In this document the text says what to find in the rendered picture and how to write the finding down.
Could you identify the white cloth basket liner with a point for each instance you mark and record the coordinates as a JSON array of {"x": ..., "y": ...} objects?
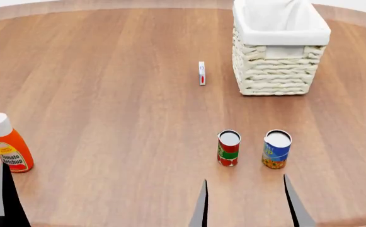
[{"x": 280, "y": 23}]

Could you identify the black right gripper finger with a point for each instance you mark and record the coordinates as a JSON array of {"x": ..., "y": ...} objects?
[
  {"x": 202, "y": 212},
  {"x": 297, "y": 210}
]

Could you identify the red tomato sauce can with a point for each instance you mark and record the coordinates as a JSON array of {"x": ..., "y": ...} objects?
[{"x": 228, "y": 151}]

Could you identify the blue alphabet soup can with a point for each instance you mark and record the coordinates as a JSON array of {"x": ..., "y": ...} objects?
[{"x": 275, "y": 153}]

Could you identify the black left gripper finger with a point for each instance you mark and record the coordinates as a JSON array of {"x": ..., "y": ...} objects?
[{"x": 11, "y": 203}]

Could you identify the cream wicker basket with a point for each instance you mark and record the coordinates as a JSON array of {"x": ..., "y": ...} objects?
[{"x": 275, "y": 73}]

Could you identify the small white carton box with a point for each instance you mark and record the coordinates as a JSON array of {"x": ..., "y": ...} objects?
[{"x": 202, "y": 74}]

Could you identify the orange tomato ketchup bottle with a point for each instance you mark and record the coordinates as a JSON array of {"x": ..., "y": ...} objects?
[{"x": 12, "y": 151}]

